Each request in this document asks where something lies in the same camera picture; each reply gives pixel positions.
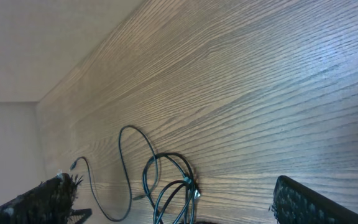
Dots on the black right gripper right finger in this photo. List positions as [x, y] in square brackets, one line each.
[294, 202]

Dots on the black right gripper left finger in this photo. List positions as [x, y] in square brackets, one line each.
[50, 202]

